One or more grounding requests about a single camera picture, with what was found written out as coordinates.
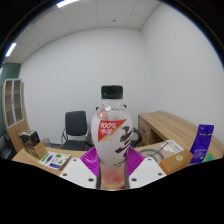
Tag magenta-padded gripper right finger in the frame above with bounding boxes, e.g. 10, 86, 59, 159
123, 147, 167, 190

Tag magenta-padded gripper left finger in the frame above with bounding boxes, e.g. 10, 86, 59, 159
59, 146, 102, 190

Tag clear drink bottle black cap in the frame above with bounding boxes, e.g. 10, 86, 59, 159
91, 85, 134, 185

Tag white paper with grey swirl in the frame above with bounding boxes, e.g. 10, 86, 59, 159
138, 139, 188, 161

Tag black mesh armchair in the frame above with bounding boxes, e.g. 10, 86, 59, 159
132, 127, 144, 148

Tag white leaflet green purple print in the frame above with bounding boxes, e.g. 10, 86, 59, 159
38, 151, 72, 171

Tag black office chair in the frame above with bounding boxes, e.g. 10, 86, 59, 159
60, 110, 94, 152

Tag brown box with tan side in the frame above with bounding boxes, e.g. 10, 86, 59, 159
25, 141, 49, 160

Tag wooden side desk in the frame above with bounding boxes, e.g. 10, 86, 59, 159
137, 110, 224, 159

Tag dark brown carton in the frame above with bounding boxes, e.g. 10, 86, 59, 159
18, 130, 42, 149

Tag purple pouch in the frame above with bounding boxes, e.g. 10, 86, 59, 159
189, 124, 215, 166

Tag wooden shelf cabinet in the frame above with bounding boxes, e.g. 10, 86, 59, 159
1, 78, 31, 145

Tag black leather sofa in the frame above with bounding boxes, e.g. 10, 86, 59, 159
0, 131, 16, 160

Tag long ceiling light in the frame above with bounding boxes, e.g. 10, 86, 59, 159
55, 0, 81, 8
4, 42, 18, 58

